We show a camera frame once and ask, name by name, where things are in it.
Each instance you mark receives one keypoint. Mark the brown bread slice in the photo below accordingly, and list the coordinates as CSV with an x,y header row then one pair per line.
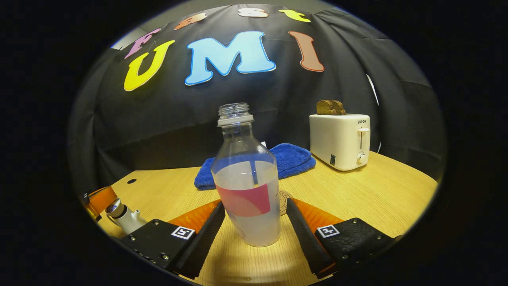
x,y
340,108
325,108

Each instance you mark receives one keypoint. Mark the black backdrop cloth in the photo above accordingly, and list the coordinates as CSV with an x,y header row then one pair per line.
x,y
178,119

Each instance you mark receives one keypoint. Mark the round brown coaster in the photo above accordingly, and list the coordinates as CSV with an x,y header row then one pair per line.
x,y
285,202

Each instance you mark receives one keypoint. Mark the white blue-patterned teacup lid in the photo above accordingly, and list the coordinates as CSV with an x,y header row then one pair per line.
x,y
112,207

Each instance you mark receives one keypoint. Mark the white toaster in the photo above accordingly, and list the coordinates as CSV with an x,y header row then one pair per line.
x,y
337,143

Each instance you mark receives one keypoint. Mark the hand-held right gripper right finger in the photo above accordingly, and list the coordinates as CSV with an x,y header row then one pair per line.
x,y
303,238

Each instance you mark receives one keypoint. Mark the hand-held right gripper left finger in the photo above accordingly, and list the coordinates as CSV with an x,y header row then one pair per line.
x,y
206,242

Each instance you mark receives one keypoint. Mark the blue folded towel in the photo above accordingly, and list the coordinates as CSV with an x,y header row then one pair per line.
x,y
293,159

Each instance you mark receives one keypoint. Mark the white spouted teacup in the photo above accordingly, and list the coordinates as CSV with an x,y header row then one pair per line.
x,y
129,222

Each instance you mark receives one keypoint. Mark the clear pink-label water bottle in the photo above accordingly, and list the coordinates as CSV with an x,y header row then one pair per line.
x,y
246,222

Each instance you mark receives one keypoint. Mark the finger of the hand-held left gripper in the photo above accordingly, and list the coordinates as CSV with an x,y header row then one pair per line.
x,y
101,198

